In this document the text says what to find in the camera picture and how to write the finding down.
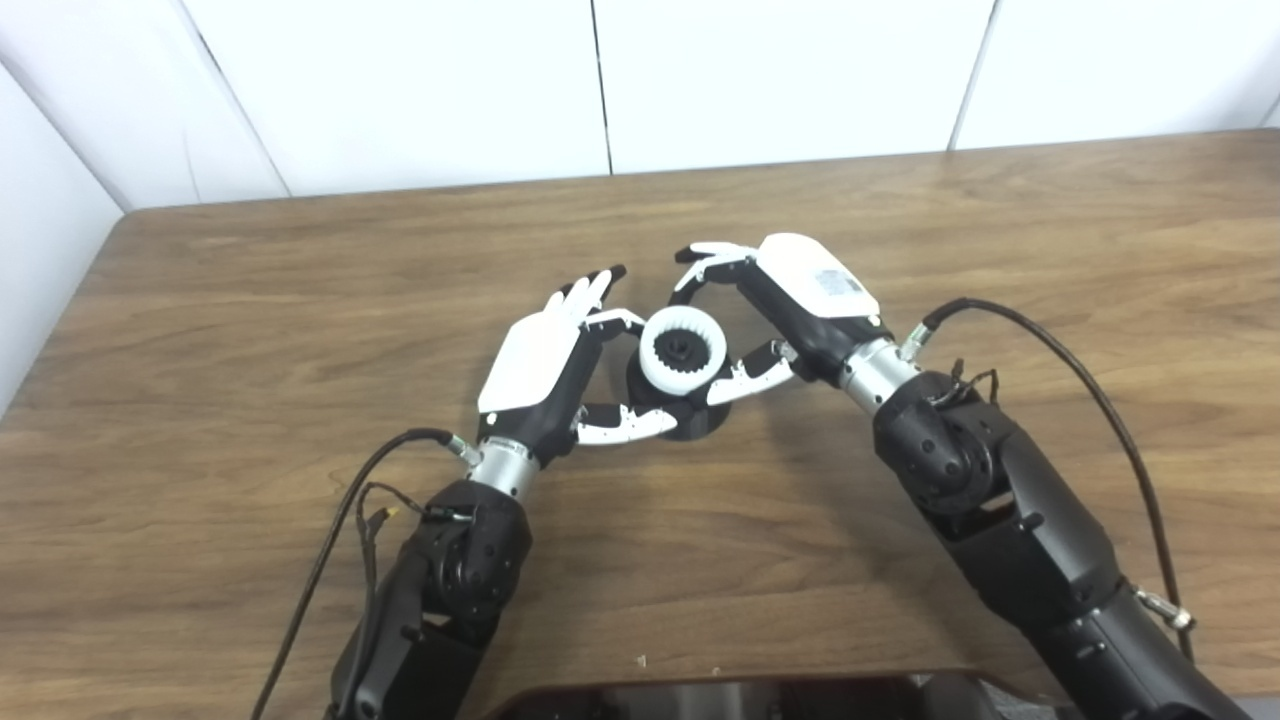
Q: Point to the dark robot torso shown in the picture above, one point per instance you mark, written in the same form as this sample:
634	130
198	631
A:
760	700

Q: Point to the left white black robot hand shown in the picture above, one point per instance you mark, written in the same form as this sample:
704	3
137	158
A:
530	370

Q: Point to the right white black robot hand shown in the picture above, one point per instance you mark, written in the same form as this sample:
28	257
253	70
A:
820	300

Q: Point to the round black plastic part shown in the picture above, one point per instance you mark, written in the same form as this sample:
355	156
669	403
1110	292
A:
700	425

